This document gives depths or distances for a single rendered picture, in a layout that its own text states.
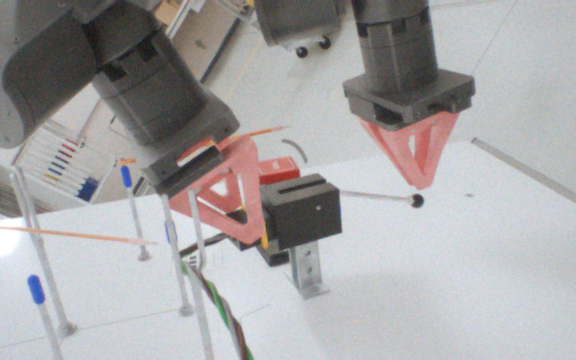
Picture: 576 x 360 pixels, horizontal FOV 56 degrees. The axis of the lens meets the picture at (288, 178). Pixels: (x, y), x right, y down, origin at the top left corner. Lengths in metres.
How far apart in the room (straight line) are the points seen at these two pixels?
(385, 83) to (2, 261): 0.43
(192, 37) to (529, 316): 8.16
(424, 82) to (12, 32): 0.29
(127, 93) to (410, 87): 0.21
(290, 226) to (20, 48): 0.24
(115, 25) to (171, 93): 0.05
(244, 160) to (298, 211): 0.09
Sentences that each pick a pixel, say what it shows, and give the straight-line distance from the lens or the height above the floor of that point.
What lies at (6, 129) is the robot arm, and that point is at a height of 1.35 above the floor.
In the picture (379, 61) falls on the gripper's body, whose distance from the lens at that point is 0.43.
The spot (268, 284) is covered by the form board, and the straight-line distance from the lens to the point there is 0.48.
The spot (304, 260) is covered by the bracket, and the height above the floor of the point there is 1.11.
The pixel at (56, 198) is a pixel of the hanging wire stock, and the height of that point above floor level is 1.27.
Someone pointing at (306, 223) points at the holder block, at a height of 1.14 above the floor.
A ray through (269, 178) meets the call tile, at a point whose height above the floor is 1.11.
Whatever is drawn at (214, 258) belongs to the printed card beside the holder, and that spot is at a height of 1.15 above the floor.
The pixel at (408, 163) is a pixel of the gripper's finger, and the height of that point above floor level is 1.08.
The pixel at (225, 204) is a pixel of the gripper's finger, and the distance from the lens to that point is 0.43.
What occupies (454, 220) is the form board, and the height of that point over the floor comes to 0.97.
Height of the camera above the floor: 1.32
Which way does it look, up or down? 22 degrees down
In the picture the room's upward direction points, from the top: 60 degrees counter-clockwise
